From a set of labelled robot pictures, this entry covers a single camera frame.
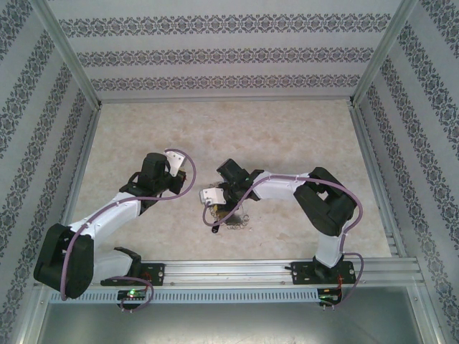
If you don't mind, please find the aluminium front frame post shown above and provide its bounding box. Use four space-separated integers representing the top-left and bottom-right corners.
6 282 49 344
404 282 455 344

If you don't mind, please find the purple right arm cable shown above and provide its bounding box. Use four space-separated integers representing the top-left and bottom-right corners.
202 173 369 309

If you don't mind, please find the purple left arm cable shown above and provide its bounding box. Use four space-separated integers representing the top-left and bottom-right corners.
60 147 197 312

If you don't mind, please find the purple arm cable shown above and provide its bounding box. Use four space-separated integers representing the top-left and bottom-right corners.
202 173 369 309
60 147 197 312

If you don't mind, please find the slotted grey cable duct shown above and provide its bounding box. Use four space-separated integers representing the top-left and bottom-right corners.
48 288 321 305

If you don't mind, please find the aluminium back rail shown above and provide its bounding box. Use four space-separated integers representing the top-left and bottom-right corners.
100 95 354 105

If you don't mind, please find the grey metal sheet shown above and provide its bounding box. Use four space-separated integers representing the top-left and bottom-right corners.
34 286 437 344

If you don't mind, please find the right controller board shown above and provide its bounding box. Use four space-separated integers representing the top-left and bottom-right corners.
318 287 342 306

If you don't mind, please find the aluminium mounting rail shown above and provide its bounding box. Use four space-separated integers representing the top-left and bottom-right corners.
34 259 421 287

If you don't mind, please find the left controller board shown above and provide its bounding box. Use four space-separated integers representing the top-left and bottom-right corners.
117 289 148 301

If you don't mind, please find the controller board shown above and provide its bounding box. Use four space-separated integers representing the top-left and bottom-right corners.
117 289 148 301
318 287 342 306

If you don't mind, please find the aluminium side rail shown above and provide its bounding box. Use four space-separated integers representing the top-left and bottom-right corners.
49 105 102 262
349 103 410 259

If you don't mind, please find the metal keyring with chain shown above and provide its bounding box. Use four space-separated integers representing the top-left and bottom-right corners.
209 202 252 232

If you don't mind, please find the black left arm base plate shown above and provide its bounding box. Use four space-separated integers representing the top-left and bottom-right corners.
101 262 166 287

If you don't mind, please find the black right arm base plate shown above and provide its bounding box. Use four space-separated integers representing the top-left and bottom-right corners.
292 260 356 286

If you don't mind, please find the aluminium frame post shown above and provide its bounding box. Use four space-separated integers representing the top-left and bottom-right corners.
30 0 103 108
349 0 420 108
404 282 455 344
6 282 49 344

